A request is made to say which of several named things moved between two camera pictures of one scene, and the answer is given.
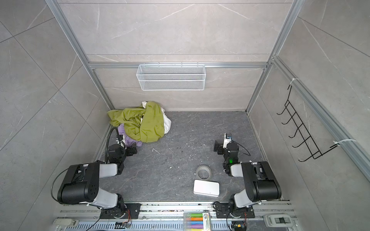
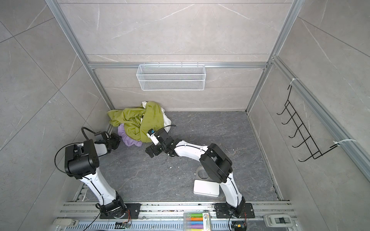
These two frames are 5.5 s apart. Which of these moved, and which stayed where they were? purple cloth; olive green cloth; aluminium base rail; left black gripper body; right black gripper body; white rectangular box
Moved: left black gripper body; right black gripper body
Stayed: aluminium base rail; white rectangular box; purple cloth; olive green cloth
